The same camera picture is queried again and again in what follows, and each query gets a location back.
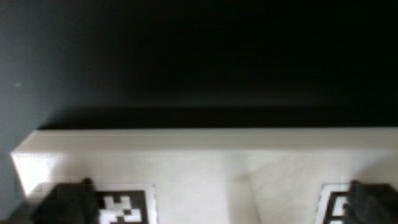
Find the white cabinet door panel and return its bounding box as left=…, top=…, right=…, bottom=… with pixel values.
left=11, top=128, right=398, bottom=224

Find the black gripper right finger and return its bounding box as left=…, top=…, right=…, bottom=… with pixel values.
left=345, top=181, right=398, bottom=224

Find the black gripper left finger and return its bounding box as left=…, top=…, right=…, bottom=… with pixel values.
left=31, top=178, right=98, bottom=224

